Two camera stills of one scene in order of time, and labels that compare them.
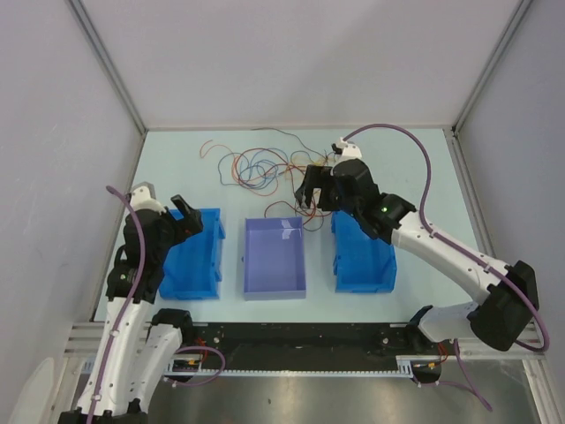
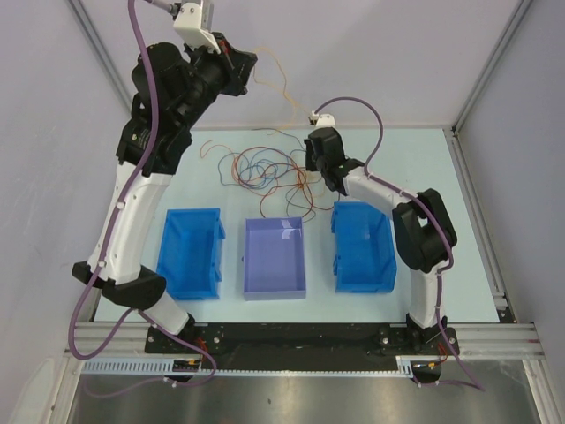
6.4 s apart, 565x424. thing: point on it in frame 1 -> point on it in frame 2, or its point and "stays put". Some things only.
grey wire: [292, 136] stays put
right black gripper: [316, 177] -> [310, 165]
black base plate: [312, 346] stays put
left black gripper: [182, 230] -> [235, 64]
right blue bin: [361, 264] stays put
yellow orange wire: [307, 155] -> [284, 91]
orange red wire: [214, 146] stays put
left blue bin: [192, 267] stays put
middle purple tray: [274, 261] stays put
